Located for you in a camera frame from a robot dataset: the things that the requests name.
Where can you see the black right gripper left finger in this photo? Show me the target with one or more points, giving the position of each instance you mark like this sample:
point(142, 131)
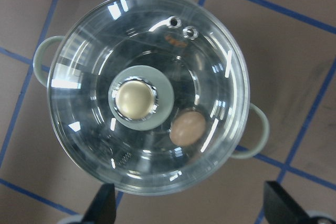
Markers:
point(103, 207)

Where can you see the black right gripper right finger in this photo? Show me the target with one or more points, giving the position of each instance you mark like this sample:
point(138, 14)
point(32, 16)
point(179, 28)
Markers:
point(281, 208)

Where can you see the brown egg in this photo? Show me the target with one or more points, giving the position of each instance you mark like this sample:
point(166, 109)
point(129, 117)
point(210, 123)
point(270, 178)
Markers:
point(187, 128)

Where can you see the glass pot lid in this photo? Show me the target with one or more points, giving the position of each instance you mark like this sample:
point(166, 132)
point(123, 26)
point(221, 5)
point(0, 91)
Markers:
point(147, 93)

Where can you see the pale green electric pot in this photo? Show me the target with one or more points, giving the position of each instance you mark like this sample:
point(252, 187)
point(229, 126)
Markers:
point(260, 134)

